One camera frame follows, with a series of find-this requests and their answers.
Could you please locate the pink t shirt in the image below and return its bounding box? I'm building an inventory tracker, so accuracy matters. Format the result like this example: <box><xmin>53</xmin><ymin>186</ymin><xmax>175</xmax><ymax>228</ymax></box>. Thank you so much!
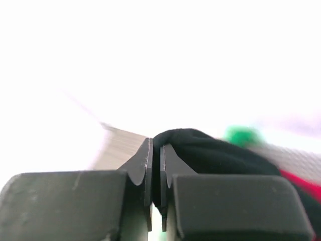
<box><xmin>280</xmin><ymin>169</ymin><xmax>321</xmax><ymax>202</ymax></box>

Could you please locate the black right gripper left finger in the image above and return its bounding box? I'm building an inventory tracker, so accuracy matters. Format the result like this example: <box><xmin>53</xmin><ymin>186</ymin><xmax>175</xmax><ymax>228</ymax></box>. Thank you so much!
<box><xmin>1</xmin><ymin>138</ymin><xmax>153</xmax><ymax>241</ymax></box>

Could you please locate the black t shirt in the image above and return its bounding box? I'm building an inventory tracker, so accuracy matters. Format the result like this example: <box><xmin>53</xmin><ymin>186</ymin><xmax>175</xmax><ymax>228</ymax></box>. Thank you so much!
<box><xmin>152</xmin><ymin>129</ymin><xmax>320</xmax><ymax>240</ymax></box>

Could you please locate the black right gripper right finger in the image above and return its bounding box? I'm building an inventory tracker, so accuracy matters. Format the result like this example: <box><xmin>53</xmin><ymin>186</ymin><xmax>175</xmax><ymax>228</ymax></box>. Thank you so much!
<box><xmin>160</xmin><ymin>145</ymin><xmax>314</xmax><ymax>240</ymax></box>

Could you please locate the green t shirt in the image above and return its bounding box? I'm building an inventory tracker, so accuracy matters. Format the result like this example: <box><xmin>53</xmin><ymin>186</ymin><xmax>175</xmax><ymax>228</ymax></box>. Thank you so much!
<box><xmin>224</xmin><ymin>126</ymin><xmax>261</xmax><ymax>148</ymax></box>

